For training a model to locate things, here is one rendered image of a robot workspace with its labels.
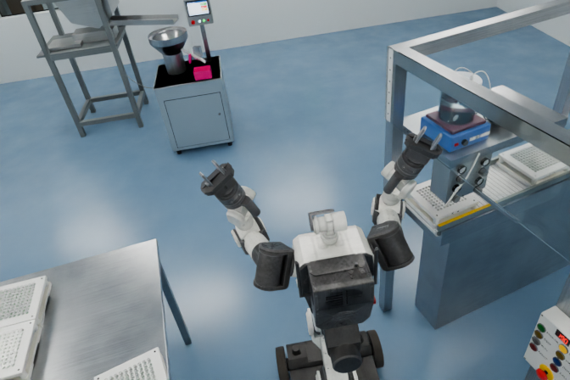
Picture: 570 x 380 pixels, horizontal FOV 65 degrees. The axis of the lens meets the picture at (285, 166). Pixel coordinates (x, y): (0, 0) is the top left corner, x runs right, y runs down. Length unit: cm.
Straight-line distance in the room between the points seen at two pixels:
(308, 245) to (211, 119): 294
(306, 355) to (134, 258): 105
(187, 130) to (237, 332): 217
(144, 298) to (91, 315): 23
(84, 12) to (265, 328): 346
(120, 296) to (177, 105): 244
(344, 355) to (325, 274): 38
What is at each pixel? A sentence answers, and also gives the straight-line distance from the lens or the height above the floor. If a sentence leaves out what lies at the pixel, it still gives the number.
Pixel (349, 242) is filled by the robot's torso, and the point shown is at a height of 132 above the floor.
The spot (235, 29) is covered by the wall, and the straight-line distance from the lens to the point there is 690.
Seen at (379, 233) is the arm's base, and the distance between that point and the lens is 159.
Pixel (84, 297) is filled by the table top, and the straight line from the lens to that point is 232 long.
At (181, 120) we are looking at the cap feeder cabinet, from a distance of 439.
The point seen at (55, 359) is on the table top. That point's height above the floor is 87.
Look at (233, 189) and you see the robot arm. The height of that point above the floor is 155.
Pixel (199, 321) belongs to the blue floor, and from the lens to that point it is 311.
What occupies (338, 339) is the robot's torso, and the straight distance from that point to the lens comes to 177.
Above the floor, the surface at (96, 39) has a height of 99.
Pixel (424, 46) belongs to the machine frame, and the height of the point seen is 172.
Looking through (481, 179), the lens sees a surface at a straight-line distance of 168.
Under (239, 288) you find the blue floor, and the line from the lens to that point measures 320.
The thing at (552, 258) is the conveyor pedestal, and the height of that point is 17.
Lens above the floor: 246
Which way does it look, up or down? 36 degrees down
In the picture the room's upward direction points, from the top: 7 degrees counter-clockwise
